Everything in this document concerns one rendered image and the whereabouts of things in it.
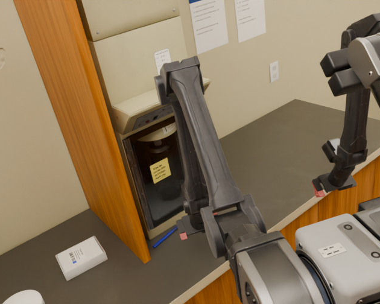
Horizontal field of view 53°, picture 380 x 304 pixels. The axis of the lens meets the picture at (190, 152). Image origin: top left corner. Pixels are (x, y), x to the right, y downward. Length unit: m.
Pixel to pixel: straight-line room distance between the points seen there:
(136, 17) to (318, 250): 0.91
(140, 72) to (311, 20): 1.52
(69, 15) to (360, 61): 0.70
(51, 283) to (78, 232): 0.27
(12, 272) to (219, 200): 1.09
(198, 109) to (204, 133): 0.05
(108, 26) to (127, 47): 0.08
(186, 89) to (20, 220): 1.14
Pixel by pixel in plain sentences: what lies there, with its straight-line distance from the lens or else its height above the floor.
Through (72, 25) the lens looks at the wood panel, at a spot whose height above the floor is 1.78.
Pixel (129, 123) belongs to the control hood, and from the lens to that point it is 1.18.
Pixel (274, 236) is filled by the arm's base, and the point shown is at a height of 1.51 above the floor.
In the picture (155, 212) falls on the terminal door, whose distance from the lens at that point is 1.46.
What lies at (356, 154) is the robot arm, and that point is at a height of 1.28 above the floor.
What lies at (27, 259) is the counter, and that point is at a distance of 1.69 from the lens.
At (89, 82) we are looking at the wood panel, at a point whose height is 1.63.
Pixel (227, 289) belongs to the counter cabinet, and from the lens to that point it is 1.52.
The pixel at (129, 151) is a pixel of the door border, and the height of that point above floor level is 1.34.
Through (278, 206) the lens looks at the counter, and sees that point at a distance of 1.59.
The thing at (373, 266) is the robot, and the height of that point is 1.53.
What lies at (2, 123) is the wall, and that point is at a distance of 1.60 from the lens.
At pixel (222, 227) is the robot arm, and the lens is 0.69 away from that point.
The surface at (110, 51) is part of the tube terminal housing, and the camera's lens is 1.21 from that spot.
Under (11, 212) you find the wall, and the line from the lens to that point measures 1.74.
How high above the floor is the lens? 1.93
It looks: 29 degrees down
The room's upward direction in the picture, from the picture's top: 11 degrees counter-clockwise
